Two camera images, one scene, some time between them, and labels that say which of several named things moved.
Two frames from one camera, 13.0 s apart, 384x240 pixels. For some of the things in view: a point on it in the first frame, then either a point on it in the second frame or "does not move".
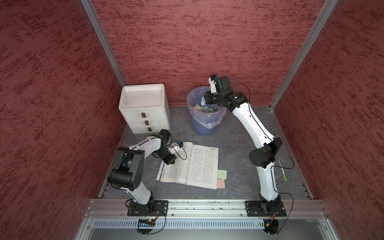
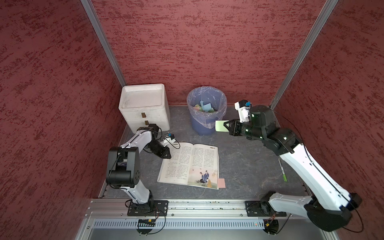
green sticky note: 222,174 -> 219,126
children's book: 195,165 does not move
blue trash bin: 205,119 does not move
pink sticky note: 221,183 does not move
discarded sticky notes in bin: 202,108 does not move
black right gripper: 208,98 -> 234,129
